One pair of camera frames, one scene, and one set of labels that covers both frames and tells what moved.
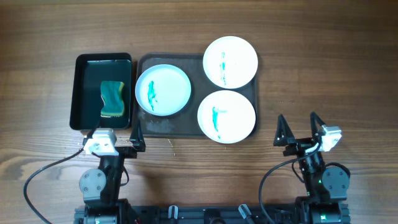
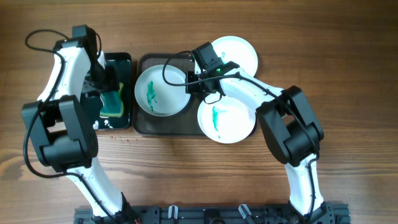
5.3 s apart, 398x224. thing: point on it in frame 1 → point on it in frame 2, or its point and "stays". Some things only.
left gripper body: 123,150 → 104,83
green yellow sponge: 111,93 stays
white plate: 162,89 stays
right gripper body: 299,146 → 193,83
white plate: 226,117 stays
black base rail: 188,214 stays
